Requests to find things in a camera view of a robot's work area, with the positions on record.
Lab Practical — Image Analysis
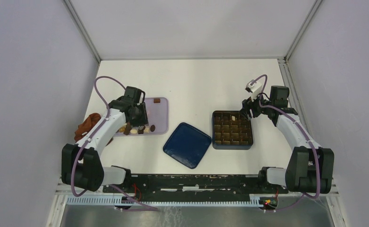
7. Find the purple chocolate tray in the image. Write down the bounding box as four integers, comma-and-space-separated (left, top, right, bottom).
114, 97, 169, 137

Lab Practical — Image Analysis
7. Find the brown crumpled cloth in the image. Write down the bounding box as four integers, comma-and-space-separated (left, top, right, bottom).
74, 113, 101, 142

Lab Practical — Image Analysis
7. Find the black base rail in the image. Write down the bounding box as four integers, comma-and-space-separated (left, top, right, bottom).
118, 174, 289, 202

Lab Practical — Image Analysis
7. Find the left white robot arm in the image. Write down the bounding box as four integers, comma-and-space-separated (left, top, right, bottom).
61, 87, 148, 193

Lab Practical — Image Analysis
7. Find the brown square chocolate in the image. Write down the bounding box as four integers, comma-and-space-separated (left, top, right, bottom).
154, 98, 161, 104

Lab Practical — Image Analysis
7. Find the blue tin chocolate box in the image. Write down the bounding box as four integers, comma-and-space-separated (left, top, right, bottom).
212, 110, 254, 150

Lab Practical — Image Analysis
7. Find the blue tin lid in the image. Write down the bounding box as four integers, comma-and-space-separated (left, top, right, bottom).
163, 122, 212, 169

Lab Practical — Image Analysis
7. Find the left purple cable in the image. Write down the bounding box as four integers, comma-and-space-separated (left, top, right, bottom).
70, 76, 158, 212

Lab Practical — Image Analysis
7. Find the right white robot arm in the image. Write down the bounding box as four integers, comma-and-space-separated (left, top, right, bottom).
240, 82, 334, 197

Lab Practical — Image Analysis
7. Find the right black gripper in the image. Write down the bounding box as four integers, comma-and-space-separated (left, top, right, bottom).
239, 89, 274, 121

